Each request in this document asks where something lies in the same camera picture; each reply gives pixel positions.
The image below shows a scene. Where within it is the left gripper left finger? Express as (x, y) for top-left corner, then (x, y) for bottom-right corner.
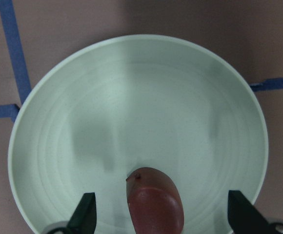
(67, 193), (97, 234)

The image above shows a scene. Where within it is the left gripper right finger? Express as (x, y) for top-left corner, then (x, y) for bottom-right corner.
(227, 190), (283, 234)

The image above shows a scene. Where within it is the dark red bun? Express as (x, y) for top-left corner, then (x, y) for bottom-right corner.
(126, 167), (184, 234)

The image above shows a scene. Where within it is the light green plate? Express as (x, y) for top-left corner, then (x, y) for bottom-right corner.
(8, 35), (268, 234)

